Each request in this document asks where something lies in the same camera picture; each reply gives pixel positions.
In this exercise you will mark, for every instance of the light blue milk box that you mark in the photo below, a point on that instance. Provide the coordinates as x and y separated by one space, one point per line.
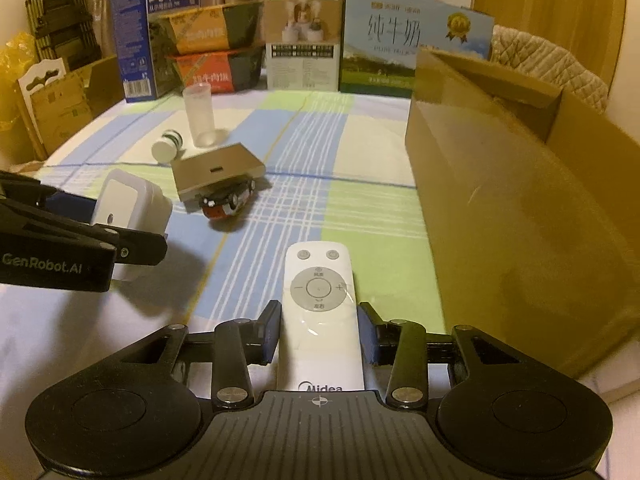
380 35

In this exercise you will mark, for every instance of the flat gold box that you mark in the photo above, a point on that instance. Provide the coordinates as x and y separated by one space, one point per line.
215 165

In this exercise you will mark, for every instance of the red instant rice bowl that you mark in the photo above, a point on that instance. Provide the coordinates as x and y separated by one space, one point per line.
210 72

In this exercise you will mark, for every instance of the checked pastel tablecloth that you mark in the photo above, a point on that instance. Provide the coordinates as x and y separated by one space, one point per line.
300 200

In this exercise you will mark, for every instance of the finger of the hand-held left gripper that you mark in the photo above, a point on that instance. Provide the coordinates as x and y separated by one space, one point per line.
70 207
125 247

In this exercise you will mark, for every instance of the beige quilted chair cover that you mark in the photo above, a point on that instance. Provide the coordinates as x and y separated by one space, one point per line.
550 65

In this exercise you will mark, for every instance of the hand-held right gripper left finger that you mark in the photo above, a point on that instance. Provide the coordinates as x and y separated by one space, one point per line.
272 332

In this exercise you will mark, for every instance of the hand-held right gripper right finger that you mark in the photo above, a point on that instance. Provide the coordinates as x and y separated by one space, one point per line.
368 335

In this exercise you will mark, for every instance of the yellow plastic bag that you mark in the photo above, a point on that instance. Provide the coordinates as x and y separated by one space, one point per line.
15 60

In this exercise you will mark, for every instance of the printed cardboard carton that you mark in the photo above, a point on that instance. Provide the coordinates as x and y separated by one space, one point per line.
60 110

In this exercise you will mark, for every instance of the translucent plastic cup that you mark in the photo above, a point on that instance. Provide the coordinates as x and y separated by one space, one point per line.
199 120

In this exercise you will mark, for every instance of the brown cardboard box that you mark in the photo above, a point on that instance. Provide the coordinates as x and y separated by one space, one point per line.
500 210

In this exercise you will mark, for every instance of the white remote control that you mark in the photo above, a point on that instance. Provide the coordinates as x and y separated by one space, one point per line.
320 330

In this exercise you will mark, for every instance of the white night light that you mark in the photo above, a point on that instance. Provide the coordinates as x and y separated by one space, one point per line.
130 200

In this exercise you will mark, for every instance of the white product box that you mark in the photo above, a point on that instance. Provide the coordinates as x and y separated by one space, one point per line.
300 60

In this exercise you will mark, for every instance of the red and black toy car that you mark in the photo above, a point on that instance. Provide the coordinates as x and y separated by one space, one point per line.
222 205

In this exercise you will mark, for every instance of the black folded rack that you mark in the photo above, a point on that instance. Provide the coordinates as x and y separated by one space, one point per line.
65 20

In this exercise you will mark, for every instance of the stacked instant noodle bowls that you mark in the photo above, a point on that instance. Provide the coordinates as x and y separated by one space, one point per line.
200 30

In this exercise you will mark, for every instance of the dark blue milk carton box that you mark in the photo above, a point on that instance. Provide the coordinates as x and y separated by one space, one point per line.
135 35

